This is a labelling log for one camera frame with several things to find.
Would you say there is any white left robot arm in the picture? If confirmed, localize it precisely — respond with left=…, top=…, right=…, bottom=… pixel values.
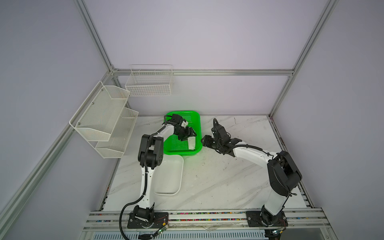
left=121, top=114, right=197, bottom=228

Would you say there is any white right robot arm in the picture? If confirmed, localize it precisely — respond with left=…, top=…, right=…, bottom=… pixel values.
left=201, top=118, right=302, bottom=227

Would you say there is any green plastic basket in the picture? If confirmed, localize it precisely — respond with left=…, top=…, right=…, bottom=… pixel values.
left=164, top=111, right=203, bottom=156

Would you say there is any white rectangular tray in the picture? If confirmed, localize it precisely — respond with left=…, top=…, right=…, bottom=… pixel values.
left=153, top=155, right=184, bottom=196

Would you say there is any white mesh lower shelf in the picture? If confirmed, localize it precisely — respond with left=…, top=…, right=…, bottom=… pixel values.
left=95, top=108, right=139, bottom=159

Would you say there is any white mesh shelf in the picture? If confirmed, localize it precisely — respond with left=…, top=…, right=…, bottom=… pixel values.
left=69, top=82, right=130, bottom=142
left=95, top=108, right=139, bottom=159

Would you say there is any white mesh upper shelf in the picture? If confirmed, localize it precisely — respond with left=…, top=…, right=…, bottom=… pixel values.
left=69, top=82, right=130, bottom=142

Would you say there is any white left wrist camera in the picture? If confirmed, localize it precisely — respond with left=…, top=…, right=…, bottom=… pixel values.
left=181, top=121, right=188, bottom=128

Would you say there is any white wire basket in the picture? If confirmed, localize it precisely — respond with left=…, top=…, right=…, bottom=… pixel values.
left=125, top=65, right=174, bottom=97

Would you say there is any black corrugated cable hose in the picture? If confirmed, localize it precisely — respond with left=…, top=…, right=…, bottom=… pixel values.
left=118, top=113, right=181, bottom=240

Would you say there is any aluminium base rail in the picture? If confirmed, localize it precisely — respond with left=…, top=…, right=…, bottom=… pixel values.
left=80, top=209, right=337, bottom=240

